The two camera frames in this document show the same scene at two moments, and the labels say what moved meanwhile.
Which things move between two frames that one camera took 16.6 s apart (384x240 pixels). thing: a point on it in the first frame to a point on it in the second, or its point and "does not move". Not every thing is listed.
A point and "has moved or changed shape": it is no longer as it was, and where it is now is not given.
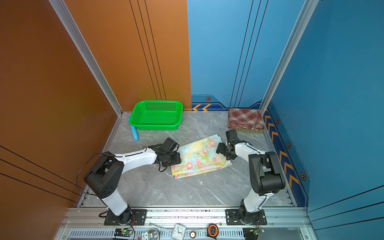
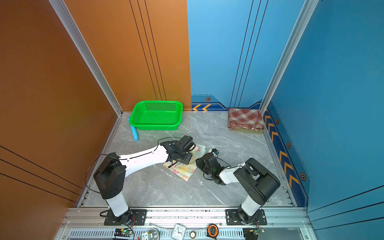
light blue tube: (134, 130) does not move
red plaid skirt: (246, 118) does not move
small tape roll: (192, 234) does not move
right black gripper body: (224, 150) to (202, 166)
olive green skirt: (246, 130) does not move
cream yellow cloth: (199, 157) has moved or changed shape
